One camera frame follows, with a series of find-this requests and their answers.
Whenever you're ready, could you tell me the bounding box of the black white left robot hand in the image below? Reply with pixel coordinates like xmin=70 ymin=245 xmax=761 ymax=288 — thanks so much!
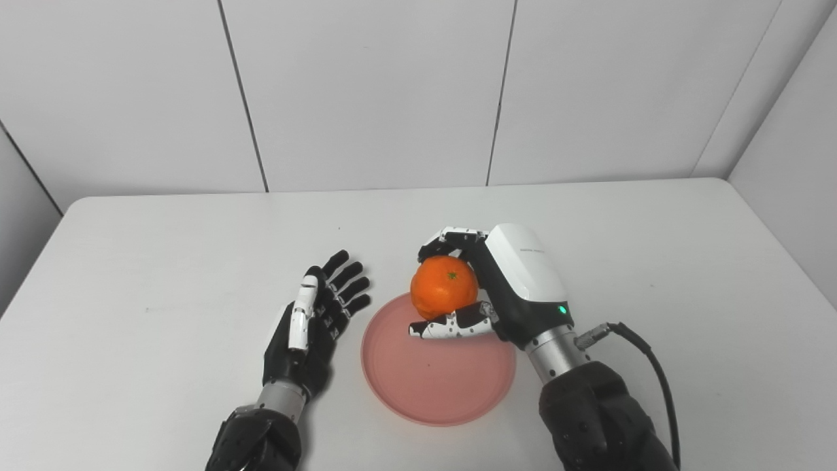
xmin=262 ymin=249 xmax=372 ymax=401

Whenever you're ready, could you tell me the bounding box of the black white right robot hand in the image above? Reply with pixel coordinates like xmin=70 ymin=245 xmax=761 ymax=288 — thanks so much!
xmin=409 ymin=224 xmax=575 ymax=351

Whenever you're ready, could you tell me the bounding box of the orange fruit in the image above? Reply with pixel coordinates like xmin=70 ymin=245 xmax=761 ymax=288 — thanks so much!
xmin=410 ymin=256 xmax=480 ymax=321

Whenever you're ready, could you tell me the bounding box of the pink round plate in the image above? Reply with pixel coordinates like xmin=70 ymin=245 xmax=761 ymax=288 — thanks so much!
xmin=360 ymin=292 xmax=517 ymax=427

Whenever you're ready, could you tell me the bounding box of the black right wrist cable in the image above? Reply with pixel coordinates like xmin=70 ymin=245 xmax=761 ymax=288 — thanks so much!
xmin=574 ymin=322 xmax=682 ymax=471

